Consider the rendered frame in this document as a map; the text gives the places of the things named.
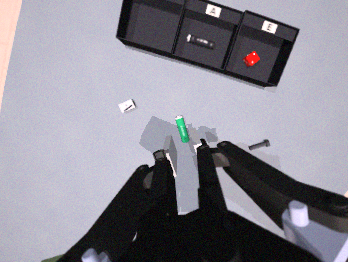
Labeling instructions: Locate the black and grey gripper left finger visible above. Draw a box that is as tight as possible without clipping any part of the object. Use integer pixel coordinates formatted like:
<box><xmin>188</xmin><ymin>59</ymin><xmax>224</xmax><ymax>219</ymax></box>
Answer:
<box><xmin>56</xmin><ymin>135</ymin><xmax>178</xmax><ymax>262</ymax></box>

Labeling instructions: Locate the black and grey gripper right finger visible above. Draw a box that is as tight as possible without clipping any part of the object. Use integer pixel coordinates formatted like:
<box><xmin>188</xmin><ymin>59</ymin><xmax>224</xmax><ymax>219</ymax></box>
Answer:
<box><xmin>190</xmin><ymin>128</ymin><xmax>348</xmax><ymax>262</ymax></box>

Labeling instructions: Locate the red die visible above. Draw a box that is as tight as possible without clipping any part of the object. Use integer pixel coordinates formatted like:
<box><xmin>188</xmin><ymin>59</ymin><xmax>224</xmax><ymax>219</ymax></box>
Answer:
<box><xmin>243</xmin><ymin>51</ymin><xmax>260</xmax><ymax>67</ymax></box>

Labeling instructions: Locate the black aaa battery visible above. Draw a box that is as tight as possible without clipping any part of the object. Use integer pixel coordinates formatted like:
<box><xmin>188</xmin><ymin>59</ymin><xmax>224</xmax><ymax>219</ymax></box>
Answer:
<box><xmin>187</xmin><ymin>35</ymin><xmax>215</xmax><ymax>49</ymax></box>

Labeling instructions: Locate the grey metal bolt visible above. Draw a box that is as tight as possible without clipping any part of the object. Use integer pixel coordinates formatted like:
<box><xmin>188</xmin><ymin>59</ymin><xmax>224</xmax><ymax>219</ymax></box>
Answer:
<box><xmin>250</xmin><ymin>139</ymin><xmax>270</xmax><ymax>150</ymax></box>

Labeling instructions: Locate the green aa battery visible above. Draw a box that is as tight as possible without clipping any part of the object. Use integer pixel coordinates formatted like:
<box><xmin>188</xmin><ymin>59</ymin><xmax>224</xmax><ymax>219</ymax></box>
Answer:
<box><xmin>175</xmin><ymin>115</ymin><xmax>189</xmax><ymax>143</ymax></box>

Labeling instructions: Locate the black three-compartment bin rack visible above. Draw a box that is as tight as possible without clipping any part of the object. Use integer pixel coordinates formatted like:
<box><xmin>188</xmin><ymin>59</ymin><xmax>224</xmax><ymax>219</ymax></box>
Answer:
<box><xmin>117</xmin><ymin>0</ymin><xmax>300</xmax><ymax>87</ymax></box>

